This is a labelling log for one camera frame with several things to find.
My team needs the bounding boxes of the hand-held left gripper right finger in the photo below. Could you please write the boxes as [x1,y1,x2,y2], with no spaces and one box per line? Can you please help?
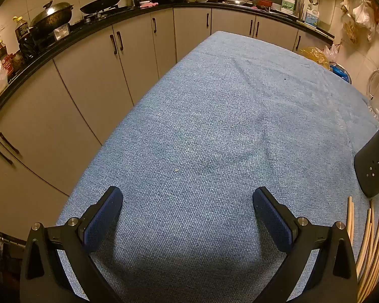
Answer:
[253,186,358,303]

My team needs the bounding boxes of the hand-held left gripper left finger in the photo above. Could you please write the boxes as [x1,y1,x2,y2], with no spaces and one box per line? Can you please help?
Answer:
[20,186,124,303]

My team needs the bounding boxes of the pile of wooden chopsticks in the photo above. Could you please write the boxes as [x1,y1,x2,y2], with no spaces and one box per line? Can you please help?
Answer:
[347,196,379,303]

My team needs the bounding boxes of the black perforated chopstick holder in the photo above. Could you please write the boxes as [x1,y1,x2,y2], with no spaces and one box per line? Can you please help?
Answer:
[354,123,379,197]

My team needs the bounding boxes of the blue tablecloth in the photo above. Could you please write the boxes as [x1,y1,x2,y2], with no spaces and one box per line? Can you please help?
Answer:
[55,31,379,303]

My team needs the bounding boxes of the beige kitchen base cabinets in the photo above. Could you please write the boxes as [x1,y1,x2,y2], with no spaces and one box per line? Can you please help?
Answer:
[0,5,335,243]

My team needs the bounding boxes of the blue plastic bag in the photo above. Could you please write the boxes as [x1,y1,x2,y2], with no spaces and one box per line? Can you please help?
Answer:
[330,63,352,83]

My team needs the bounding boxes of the yellow plastic bag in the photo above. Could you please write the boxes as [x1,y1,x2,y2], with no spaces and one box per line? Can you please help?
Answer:
[298,47,331,70]

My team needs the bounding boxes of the clear plastic bag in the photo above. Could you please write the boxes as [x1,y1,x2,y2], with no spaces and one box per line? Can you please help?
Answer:
[322,42,341,60]

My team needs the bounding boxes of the small white box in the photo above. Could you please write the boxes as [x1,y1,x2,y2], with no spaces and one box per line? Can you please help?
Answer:
[54,24,71,40]

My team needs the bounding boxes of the soy sauce bottle red cap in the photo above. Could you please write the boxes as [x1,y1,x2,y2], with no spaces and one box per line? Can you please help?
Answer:
[0,32,9,62]

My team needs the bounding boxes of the dark oil bottle yellow cap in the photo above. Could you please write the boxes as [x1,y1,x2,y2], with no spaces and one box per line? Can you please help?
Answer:
[13,16,36,61]

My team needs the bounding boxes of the white bottle blue label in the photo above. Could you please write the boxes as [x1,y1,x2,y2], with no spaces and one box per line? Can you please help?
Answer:
[304,5,320,27]

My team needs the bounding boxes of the black gas stove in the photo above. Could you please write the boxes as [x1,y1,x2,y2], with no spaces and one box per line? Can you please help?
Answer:
[82,6,128,23]

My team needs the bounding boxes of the steel wok with lid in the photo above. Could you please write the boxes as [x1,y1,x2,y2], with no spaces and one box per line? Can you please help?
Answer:
[30,0,74,37]

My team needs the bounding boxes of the white jug green label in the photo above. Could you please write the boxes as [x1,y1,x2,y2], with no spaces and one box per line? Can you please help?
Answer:
[281,0,298,15]

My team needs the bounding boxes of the hanging clear plastic bags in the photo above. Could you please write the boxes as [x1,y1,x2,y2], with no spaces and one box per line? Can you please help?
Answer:
[339,0,379,44]

